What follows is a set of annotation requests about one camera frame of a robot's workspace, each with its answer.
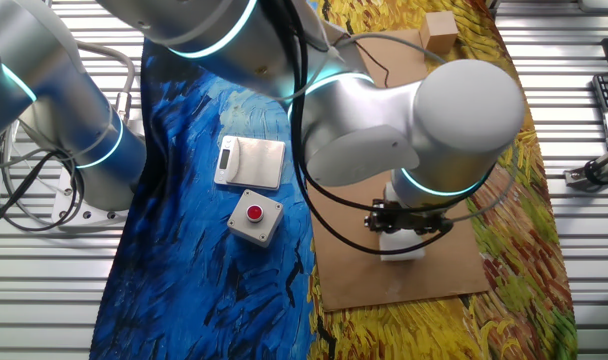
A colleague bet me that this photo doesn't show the white sponge block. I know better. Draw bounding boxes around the white sponge block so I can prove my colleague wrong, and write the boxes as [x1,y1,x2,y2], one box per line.
[378,229,427,263]

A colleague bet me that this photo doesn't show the thin grey cable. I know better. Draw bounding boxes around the thin grey cable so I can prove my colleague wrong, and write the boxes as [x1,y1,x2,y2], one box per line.
[283,32,519,224]

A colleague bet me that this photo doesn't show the blue yellow painted tablecloth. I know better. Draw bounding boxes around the blue yellow painted tablecloth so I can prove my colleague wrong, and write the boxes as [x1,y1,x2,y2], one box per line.
[88,0,580,360]

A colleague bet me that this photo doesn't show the grey box red button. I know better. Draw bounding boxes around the grey box red button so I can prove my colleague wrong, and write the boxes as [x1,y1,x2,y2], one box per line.
[226,188,285,249]

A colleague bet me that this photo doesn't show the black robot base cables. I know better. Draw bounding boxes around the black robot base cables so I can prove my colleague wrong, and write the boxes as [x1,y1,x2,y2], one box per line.
[0,149,85,235]

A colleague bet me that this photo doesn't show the brown cardboard sheet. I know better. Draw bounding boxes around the brown cardboard sheet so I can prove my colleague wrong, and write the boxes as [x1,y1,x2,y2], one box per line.
[311,28,491,314]

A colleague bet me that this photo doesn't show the silver robot mounting plate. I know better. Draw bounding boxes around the silver robot mounting plate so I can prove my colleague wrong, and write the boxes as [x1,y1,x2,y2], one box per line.
[51,169,131,224]

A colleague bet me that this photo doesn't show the silver kitchen scale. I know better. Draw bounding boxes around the silver kitchen scale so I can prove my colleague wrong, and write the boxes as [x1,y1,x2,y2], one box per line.
[213,134,287,192]

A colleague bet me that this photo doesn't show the grey hose metal connector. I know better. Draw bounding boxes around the grey hose metal connector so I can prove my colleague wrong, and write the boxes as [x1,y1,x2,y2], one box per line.
[76,42,137,126]

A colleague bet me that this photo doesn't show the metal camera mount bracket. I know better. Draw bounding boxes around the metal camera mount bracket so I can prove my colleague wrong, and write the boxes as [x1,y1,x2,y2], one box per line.
[563,149,608,192]

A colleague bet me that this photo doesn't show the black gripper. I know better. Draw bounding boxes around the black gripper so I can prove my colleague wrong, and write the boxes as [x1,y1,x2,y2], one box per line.
[364,199,455,235]

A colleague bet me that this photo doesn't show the wooden cube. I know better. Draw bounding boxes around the wooden cube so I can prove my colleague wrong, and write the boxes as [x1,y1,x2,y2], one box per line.
[418,10,460,56]

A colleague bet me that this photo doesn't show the thin black cable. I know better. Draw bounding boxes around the thin black cable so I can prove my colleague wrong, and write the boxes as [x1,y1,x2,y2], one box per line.
[288,0,455,256]
[288,0,385,214]

